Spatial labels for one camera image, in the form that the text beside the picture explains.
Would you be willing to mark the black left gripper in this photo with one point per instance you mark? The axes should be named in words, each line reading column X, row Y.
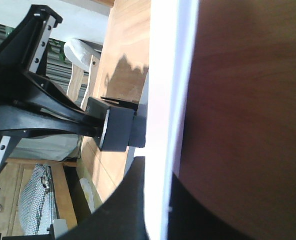
column 23, row 59

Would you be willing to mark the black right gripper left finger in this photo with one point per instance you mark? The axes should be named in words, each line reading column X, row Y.
column 120, row 217

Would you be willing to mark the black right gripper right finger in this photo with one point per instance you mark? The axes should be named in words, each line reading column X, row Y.
column 188, row 219

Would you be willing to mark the white paper sheet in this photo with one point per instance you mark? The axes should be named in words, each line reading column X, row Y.
column 172, row 38

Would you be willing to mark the white wooden chair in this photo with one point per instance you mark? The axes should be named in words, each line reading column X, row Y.
column 85, row 63

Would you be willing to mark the checkered cloth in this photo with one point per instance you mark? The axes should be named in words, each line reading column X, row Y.
column 37, row 206

